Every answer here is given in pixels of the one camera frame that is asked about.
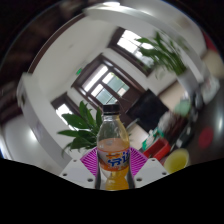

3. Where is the clear orange drink bottle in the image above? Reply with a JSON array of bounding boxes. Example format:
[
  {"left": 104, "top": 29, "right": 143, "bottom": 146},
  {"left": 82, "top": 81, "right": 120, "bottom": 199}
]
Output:
[{"left": 96, "top": 103, "right": 131, "bottom": 192}]

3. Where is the pale yellow cup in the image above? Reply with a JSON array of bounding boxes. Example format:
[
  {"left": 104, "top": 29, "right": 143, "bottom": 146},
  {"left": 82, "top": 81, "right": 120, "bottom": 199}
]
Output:
[{"left": 163, "top": 148, "right": 190, "bottom": 175}]

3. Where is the dark-framed wide window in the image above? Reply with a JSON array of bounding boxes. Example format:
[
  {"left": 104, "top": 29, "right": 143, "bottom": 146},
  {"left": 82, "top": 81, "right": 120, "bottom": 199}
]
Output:
[{"left": 109, "top": 27, "right": 152, "bottom": 76}]

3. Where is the flat round red coaster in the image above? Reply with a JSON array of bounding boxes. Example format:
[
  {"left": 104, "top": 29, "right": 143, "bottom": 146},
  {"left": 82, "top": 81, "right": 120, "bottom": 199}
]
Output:
[{"left": 198, "top": 126, "right": 215, "bottom": 150}]

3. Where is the dark-framed narrow window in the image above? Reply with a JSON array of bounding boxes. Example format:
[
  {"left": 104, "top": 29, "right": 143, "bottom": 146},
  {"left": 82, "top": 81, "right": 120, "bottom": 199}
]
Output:
[{"left": 50, "top": 93, "right": 80, "bottom": 127}]

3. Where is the black chair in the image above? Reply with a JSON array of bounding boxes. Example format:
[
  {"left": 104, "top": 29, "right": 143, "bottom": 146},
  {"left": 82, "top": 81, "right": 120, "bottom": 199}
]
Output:
[{"left": 125, "top": 89, "right": 169, "bottom": 133}]

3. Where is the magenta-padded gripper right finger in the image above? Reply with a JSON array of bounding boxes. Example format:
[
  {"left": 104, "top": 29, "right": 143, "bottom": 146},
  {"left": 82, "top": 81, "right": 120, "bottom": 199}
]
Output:
[{"left": 126, "top": 147, "right": 170, "bottom": 190}]

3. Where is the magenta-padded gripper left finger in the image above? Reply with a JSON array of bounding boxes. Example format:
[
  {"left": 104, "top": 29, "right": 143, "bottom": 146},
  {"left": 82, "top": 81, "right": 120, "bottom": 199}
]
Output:
[{"left": 59, "top": 148, "right": 102, "bottom": 190}]

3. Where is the brown box of white items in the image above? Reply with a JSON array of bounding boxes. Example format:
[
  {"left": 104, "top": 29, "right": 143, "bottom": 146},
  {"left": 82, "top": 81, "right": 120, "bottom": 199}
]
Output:
[{"left": 158, "top": 111, "right": 183, "bottom": 135}]

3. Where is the red plastic box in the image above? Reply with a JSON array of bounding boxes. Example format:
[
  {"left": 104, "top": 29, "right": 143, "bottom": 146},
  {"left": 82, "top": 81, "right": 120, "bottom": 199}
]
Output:
[{"left": 143, "top": 137, "right": 171, "bottom": 162}]

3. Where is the printed paper sheet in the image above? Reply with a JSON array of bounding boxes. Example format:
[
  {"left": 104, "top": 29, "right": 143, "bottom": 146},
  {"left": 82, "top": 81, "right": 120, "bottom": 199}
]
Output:
[{"left": 199, "top": 78, "right": 221, "bottom": 105}]

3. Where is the green packet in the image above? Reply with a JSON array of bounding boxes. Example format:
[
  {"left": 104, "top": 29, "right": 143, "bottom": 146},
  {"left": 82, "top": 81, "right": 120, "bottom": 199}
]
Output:
[{"left": 173, "top": 99, "right": 192, "bottom": 118}]

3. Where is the leafy plant in white pot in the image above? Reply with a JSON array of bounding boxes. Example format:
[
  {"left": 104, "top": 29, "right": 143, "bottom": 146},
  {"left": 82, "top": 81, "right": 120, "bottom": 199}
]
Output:
[
  {"left": 57, "top": 100, "right": 104, "bottom": 158},
  {"left": 136, "top": 31, "right": 202, "bottom": 98}
]

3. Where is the green and white box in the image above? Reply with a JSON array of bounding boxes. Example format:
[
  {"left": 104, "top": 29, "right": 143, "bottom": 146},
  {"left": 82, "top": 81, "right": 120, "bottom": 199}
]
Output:
[{"left": 141, "top": 130, "right": 158, "bottom": 151}]

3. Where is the dark wooden double door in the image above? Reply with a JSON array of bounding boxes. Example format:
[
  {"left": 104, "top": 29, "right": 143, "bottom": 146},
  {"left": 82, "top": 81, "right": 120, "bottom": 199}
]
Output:
[{"left": 71, "top": 53, "right": 146, "bottom": 113}]

